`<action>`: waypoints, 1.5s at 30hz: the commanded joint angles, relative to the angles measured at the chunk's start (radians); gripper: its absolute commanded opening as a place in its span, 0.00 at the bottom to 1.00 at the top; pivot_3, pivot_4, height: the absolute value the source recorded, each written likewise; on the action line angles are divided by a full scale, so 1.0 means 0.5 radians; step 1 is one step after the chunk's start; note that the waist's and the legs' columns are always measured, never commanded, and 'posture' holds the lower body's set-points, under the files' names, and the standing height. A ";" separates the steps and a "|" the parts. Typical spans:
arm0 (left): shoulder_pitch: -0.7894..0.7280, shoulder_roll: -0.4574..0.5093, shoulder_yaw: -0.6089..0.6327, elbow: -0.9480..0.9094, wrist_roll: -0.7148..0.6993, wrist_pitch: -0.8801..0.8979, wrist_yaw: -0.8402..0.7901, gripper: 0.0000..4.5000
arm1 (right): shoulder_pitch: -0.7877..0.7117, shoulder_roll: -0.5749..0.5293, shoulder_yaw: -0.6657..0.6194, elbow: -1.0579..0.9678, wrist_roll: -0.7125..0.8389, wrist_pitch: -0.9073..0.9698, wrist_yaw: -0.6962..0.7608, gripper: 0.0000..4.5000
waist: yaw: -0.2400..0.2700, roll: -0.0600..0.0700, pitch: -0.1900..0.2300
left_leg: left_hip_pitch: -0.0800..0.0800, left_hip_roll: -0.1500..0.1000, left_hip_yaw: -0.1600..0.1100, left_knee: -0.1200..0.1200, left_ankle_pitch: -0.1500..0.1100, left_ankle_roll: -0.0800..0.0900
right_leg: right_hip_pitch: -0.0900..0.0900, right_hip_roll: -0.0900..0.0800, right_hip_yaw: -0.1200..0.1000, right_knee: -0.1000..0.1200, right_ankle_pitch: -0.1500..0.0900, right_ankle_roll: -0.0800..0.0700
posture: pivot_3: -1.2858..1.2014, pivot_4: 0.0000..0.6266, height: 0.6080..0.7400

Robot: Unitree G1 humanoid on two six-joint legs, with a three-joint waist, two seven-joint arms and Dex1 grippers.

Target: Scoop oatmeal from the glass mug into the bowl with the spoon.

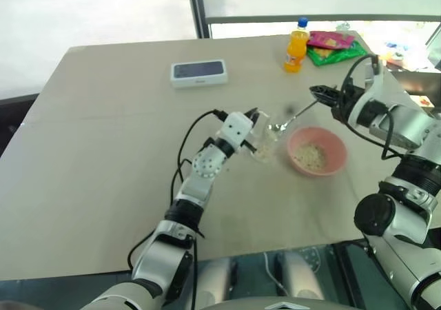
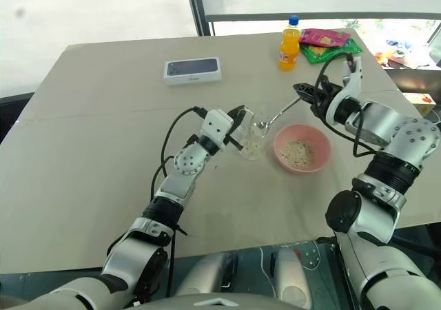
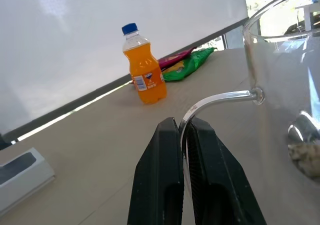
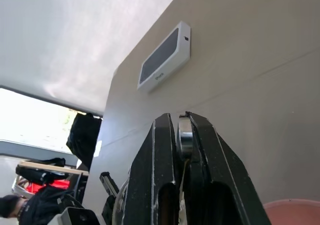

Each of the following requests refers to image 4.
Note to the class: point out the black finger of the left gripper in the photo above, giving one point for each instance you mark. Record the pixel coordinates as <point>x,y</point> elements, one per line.
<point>108,182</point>
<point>108,211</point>

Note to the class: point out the pink bowl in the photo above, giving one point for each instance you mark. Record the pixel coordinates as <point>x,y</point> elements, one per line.
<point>293,212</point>

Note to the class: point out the white phone box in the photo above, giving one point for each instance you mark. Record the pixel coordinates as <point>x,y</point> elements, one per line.
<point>163,60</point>

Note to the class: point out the wooden side table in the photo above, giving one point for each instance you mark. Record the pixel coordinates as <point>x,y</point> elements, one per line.
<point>55,168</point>

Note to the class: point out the person in black jacket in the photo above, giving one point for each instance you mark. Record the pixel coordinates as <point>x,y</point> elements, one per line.
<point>37,207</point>

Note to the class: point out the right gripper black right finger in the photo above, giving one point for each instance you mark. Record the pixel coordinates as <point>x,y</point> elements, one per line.
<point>220,180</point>

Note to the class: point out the red object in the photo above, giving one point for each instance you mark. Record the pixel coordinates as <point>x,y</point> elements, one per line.
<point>53,185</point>

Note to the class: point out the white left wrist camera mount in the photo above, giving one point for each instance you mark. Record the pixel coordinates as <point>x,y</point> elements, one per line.
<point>73,217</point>

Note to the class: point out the metal spoon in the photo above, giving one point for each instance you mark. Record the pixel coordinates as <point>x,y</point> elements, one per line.
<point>184,137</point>

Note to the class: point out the black hanging bag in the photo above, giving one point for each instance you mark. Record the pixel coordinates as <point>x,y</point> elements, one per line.
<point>83,137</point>

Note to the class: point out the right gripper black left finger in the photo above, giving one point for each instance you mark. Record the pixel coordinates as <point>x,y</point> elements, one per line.
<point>150,175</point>

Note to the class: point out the glass mug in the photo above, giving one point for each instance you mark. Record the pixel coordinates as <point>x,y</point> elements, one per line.
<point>119,200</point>

